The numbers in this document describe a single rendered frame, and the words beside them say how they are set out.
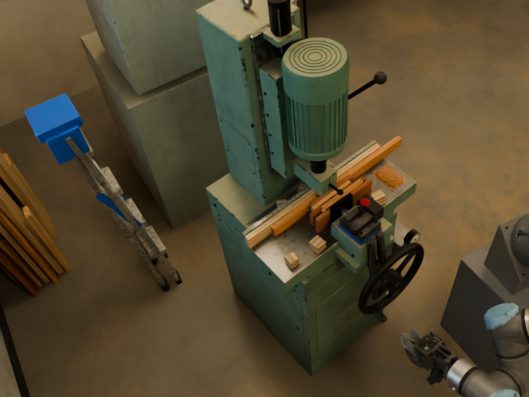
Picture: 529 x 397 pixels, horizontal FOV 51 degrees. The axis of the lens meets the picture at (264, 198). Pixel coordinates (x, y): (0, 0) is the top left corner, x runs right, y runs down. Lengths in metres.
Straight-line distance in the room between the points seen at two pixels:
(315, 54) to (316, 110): 0.14
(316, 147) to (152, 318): 1.50
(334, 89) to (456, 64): 2.56
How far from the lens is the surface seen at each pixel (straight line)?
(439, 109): 3.62
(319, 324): 2.18
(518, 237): 2.08
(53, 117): 2.08
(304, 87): 1.45
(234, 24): 1.62
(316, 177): 1.77
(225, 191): 2.12
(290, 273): 1.76
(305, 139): 1.59
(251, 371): 2.61
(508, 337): 1.61
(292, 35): 1.56
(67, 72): 4.03
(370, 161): 2.00
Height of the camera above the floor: 2.40
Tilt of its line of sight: 51 degrees down
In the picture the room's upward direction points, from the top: 9 degrees counter-clockwise
